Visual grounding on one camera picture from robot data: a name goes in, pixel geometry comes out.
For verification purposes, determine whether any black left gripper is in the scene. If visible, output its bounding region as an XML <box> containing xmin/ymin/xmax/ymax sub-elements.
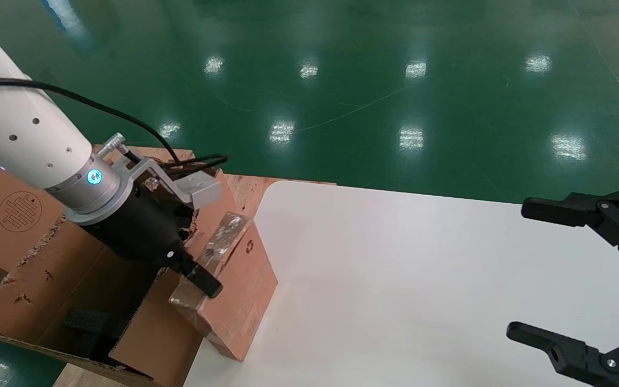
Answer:
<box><xmin>81</xmin><ymin>185</ymin><xmax>224</xmax><ymax>299</ymax></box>

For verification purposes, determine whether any small taped cardboard box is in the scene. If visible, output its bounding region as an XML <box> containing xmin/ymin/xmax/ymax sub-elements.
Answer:
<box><xmin>169</xmin><ymin>211</ymin><xmax>279</xmax><ymax>362</ymax></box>

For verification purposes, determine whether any big open cardboard box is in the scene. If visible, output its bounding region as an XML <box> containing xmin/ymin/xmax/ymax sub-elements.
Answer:
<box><xmin>0</xmin><ymin>156</ymin><xmax>247</xmax><ymax>387</ymax></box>

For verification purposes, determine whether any black foam insert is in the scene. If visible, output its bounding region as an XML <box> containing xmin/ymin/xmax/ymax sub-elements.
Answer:
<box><xmin>62</xmin><ymin>306</ymin><xmax>133</xmax><ymax>361</ymax></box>

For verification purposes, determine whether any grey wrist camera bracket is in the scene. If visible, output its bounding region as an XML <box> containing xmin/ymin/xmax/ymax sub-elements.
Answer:
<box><xmin>121</xmin><ymin>153</ymin><xmax>223</xmax><ymax>210</ymax></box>

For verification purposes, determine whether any short black cable loop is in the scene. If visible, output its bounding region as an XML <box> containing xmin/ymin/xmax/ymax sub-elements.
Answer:
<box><xmin>162</xmin><ymin>154</ymin><xmax>229</xmax><ymax>175</ymax></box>

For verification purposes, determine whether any long black cable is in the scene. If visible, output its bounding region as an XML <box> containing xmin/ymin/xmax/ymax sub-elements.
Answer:
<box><xmin>0</xmin><ymin>73</ymin><xmax>181</xmax><ymax>164</ymax></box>

